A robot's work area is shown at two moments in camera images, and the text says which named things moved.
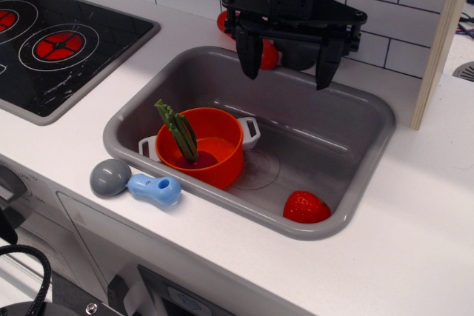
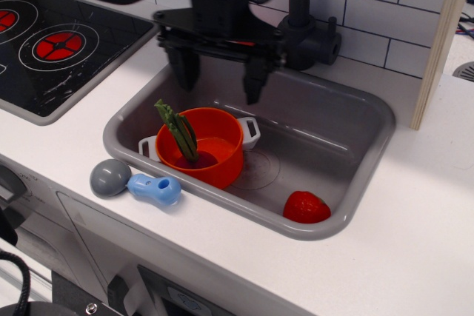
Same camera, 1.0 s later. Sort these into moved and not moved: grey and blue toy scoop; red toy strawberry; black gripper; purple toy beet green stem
Moved: black gripper
Not moved: red toy strawberry; grey and blue toy scoop; purple toy beet green stem
